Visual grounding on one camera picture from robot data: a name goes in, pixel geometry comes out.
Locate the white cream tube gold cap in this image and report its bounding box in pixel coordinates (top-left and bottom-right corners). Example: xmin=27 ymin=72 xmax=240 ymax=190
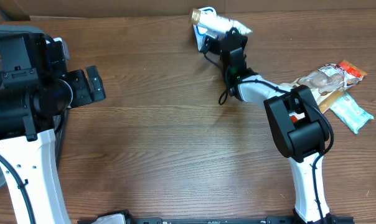
xmin=189 ymin=7 xmax=252 ymax=35

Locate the beige paper pouch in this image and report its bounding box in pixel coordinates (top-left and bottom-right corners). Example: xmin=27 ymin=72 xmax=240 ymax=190
xmin=281 ymin=63 xmax=363 ymax=97

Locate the orange spaghetti pack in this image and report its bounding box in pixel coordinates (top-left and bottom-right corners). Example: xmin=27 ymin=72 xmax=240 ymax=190
xmin=289 ymin=60 xmax=368 ymax=124

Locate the teal wet wipes pack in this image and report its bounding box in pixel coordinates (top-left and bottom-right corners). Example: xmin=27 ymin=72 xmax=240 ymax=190
xmin=330 ymin=92 xmax=374 ymax=134

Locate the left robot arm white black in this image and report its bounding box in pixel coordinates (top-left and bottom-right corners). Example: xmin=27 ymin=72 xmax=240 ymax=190
xmin=0 ymin=32 xmax=106 ymax=223

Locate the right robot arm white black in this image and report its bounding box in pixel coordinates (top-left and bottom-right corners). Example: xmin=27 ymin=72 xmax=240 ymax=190
xmin=219 ymin=28 xmax=334 ymax=223

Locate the white barcode scanner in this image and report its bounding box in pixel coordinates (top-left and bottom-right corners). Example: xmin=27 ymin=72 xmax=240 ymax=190
xmin=190 ymin=6 xmax=221 ymax=51

